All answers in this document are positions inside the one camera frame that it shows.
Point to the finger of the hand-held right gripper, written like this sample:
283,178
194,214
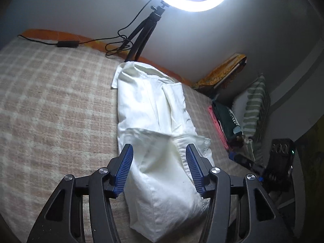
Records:
241,160

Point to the white shirt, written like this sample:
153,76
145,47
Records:
151,121

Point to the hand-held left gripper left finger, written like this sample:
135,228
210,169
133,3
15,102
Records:
123,168

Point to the checked beige blanket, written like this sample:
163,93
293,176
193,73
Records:
55,101

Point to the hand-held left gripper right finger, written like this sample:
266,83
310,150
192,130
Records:
196,168

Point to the dark green folded garment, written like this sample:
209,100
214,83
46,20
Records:
225,121

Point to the black tripod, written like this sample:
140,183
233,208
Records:
145,33

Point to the orange patterned cloth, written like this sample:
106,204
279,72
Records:
220,73

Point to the green striped pillow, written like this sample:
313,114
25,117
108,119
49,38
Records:
254,149
254,106

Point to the silver folded pole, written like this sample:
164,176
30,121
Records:
232,72

